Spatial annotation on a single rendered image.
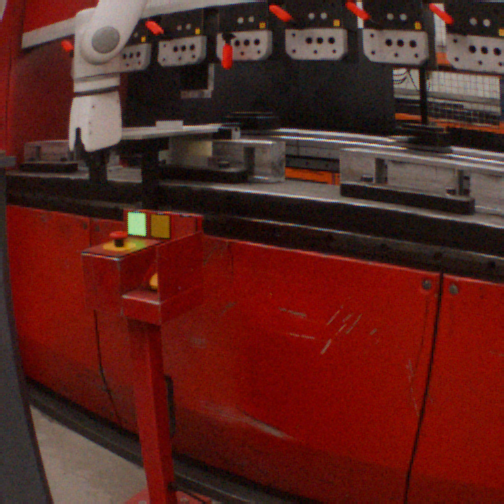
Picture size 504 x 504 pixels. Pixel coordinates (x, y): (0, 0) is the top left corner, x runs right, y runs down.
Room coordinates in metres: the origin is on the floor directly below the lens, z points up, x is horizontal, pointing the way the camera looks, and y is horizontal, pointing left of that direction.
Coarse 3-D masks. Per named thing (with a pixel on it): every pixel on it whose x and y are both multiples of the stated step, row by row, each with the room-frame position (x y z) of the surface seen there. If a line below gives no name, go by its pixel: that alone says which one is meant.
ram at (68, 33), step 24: (48, 0) 2.04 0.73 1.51; (72, 0) 1.95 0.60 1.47; (96, 0) 1.87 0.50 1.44; (192, 0) 1.63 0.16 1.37; (216, 0) 1.59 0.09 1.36; (240, 0) 1.54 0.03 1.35; (360, 0) 1.42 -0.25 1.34; (432, 0) 1.28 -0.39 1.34; (24, 24) 2.13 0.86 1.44; (48, 24) 2.03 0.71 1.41; (24, 48) 2.14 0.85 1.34
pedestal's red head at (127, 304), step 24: (192, 216) 1.30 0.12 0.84; (144, 240) 1.34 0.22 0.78; (168, 240) 1.33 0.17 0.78; (192, 240) 1.26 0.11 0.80; (96, 264) 1.22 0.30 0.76; (120, 264) 1.20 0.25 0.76; (144, 264) 1.27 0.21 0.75; (168, 264) 1.19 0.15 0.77; (192, 264) 1.26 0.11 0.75; (96, 288) 1.23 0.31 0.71; (120, 288) 1.20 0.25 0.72; (144, 288) 1.24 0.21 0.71; (168, 288) 1.18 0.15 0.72; (192, 288) 1.26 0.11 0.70; (120, 312) 1.20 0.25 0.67; (144, 312) 1.17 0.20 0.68; (168, 312) 1.18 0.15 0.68
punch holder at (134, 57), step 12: (144, 24) 1.73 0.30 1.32; (132, 36) 1.76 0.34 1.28; (144, 36) 1.73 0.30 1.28; (156, 36) 1.76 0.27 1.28; (132, 48) 1.76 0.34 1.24; (144, 48) 1.73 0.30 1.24; (156, 48) 1.76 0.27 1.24; (120, 60) 1.78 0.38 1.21; (132, 60) 1.75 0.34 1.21; (144, 60) 1.72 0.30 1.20; (156, 60) 1.77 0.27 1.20; (120, 72) 1.81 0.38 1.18; (132, 72) 1.87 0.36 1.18
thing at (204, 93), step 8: (200, 64) 1.65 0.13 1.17; (208, 64) 1.64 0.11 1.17; (184, 72) 1.68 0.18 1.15; (192, 72) 1.67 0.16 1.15; (200, 72) 1.65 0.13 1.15; (208, 72) 1.64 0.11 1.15; (184, 80) 1.68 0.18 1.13; (192, 80) 1.67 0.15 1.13; (200, 80) 1.65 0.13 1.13; (208, 80) 1.64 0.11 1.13; (184, 88) 1.68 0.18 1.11; (192, 88) 1.67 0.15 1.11; (200, 88) 1.65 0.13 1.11; (208, 88) 1.64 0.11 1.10; (184, 96) 1.69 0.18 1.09; (192, 96) 1.68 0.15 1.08; (200, 96) 1.66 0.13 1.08; (208, 96) 1.65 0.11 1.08
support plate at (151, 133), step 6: (126, 132) 1.56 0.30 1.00; (132, 132) 1.54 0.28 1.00; (138, 132) 1.52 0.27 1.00; (144, 132) 1.50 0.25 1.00; (150, 132) 1.48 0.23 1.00; (156, 132) 1.46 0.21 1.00; (162, 132) 1.45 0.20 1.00; (168, 132) 1.46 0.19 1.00; (174, 132) 1.48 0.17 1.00; (180, 132) 1.49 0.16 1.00; (186, 132) 1.51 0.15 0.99; (192, 132) 1.53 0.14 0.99; (198, 132) 1.55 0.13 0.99; (204, 132) 1.56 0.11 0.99; (126, 138) 1.42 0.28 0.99; (132, 138) 1.41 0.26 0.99; (138, 138) 1.40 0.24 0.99; (144, 138) 1.40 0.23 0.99
